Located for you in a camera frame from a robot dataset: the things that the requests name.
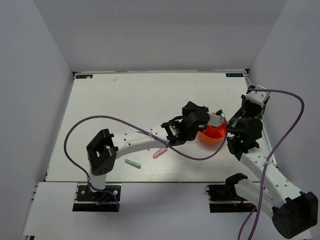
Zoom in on wrist white camera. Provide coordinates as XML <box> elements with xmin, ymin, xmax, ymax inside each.
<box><xmin>207</xmin><ymin>109</ymin><xmax>226</xmax><ymax>128</ymax></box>
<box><xmin>245</xmin><ymin>85</ymin><xmax>270</xmax><ymax>108</ymax></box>

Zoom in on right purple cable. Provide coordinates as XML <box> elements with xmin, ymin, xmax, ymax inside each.
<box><xmin>236</xmin><ymin>87</ymin><xmax>306</xmax><ymax>240</ymax></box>

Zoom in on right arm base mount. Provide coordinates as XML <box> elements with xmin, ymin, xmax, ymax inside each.
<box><xmin>204</xmin><ymin>173</ymin><xmax>255</xmax><ymax>213</ymax></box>

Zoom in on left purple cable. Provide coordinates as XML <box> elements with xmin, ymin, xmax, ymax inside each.
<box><xmin>63</xmin><ymin>115</ymin><xmax>228</xmax><ymax>212</ymax></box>

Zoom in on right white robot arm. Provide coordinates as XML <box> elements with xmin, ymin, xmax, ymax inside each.
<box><xmin>225</xmin><ymin>88</ymin><xmax>319</xmax><ymax>239</ymax></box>

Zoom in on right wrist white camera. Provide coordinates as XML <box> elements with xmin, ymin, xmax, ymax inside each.
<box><xmin>245</xmin><ymin>85</ymin><xmax>270</xmax><ymax>108</ymax></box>

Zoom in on left blue corner label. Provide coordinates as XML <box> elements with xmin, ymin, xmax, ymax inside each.
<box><xmin>75</xmin><ymin>74</ymin><xmax>93</xmax><ymax>79</ymax></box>

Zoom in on blue corner label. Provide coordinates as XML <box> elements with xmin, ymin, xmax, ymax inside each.
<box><xmin>225</xmin><ymin>72</ymin><xmax>244</xmax><ymax>78</ymax></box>
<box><xmin>75</xmin><ymin>74</ymin><xmax>93</xmax><ymax>79</ymax></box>

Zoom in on pink translucent tube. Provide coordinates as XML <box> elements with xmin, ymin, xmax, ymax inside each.
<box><xmin>152</xmin><ymin>148</ymin><xmax>168</xmax><ymax>159</ymax></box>

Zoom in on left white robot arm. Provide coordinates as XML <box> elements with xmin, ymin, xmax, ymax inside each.
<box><xmin>86</xmin><ymin>101</ymin><xmax>210</xmax><ymax>200</ymax></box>

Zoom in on purple cable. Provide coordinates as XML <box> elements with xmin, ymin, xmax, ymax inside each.
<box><xmin>63</xmin><ymin>115</ymin><xmax>228</xmax><ymax>212</ymax></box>
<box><xmin>236</xmin><ymin>87</ymin><xmax>306</xmax><ymax>240</ymax></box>

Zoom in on right blue corner label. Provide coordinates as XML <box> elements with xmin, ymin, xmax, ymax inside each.
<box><xmin>225</xmin><ymin>72</ymin><xmax>244</xmax><ymax>78</ymax></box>

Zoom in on orange round organizer container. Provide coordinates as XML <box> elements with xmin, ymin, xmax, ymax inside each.
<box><xmin>197</xmin><ymin>123</ymin><xmax>227</xmax><ymax>146</ymax></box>

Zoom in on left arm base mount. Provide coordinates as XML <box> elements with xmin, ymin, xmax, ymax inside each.
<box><xmin>72</xmin><ymin>184</ymin><xmax>122</xmax><ymax>213</ymax></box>

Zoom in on green translucent tube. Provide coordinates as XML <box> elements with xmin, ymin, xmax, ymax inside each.
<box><xmin>124</xmin><ymin>159</ymin><xmax>142</xmax><ymax>169</ymax></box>

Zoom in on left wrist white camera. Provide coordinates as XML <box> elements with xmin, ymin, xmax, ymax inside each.
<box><xmin>207</xmin><ymin>109</ymin><xmax>226</xmax><ymax>128</ymax></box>

